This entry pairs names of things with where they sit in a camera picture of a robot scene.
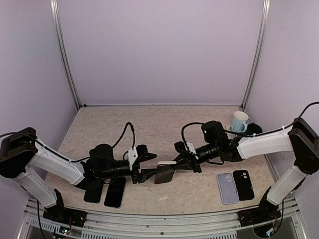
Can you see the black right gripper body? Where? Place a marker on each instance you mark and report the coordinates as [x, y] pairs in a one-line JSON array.
[[214, 148]]

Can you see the black phone dark frame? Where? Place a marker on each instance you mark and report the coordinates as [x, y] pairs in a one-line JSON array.
[[93, 195]]

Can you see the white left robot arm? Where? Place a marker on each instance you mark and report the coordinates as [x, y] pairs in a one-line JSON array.
[[21, 151]]

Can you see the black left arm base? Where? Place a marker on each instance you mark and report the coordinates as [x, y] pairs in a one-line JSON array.
[[61, 214]]

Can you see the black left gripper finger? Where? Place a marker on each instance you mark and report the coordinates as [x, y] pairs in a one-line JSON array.
[[147, 156], [141, 176]]

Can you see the purple phone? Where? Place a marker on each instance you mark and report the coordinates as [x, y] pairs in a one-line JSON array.
[[164, 176]]

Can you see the aluminium front rail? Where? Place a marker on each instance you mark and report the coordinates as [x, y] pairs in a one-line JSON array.
[[107, 225]]

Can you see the aluminium right corner post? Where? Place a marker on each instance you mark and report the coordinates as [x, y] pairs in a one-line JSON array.
[[257, 53]]

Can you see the dark green cup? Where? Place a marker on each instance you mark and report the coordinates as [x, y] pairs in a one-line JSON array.
[[253, 128]]

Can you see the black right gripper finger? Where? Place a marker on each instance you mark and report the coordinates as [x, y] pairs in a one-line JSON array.
[[183, 164], [182, 157]]

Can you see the lilac silicone phone case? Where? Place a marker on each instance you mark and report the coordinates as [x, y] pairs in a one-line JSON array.
[[227, 188]]

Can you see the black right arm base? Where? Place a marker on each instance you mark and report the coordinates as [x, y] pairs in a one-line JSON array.
[[264, 212]]

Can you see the light blue ceramic mug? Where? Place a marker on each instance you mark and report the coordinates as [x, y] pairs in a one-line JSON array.
[[239, 122]]

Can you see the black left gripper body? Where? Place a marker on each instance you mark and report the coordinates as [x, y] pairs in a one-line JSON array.
[[109, 174]]

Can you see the aluminium corner post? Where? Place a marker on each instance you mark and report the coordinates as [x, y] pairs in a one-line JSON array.
[[63, 53], [257, 53]]

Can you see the white saucer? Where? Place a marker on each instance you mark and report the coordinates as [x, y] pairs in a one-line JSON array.
[[229, 132]]

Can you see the black phone case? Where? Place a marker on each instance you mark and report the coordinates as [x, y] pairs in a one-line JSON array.
[[243, 185]]

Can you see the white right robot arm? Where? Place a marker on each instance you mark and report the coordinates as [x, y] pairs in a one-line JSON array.
[[297, 137]]

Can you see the black phone silver frame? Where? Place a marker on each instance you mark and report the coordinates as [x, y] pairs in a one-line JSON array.
[[115, 192]]

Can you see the aluminium left corner post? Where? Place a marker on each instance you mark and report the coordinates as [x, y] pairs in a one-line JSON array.
[[63, 53]]

